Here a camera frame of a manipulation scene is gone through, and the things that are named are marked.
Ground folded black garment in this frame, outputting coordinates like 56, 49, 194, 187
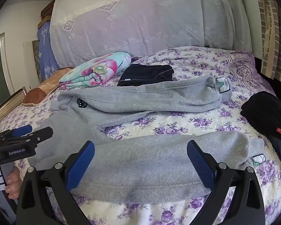
117, 64, 175, 87

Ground black fleece garment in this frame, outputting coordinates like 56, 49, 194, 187
241, 91, 281, 144

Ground blue printed board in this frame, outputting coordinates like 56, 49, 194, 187
37, 21, 60, 83

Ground brown pillow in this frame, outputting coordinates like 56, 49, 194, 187
22, 67, 73, 107

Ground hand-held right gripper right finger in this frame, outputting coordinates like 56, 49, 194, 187
186, 140, 265, 225

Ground pale lace cover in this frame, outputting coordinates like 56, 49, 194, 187
49, 0, 256, 67

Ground folded floral quilt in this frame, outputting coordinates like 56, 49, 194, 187
58, 52, 132, 89

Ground brown box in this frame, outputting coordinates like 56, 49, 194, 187
39, 0, 58, 29

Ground person's left forearm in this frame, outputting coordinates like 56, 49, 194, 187
0, 176, 17, 224

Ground grey fleece pants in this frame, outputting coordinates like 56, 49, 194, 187
36, 76, 265, 203

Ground beige checked curtain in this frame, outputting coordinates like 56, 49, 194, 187
254, 0, 281, 88

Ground person's left hand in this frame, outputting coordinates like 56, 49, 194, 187
5, 166, 23, 200

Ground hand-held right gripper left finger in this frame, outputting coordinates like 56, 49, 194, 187
16, 141, 95, 225

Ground purple floral bed sheet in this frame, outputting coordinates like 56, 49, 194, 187
0, 46, 281, 225

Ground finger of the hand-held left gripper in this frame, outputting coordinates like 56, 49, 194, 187
5, 127, 54, 149
0, 125, 33, 141

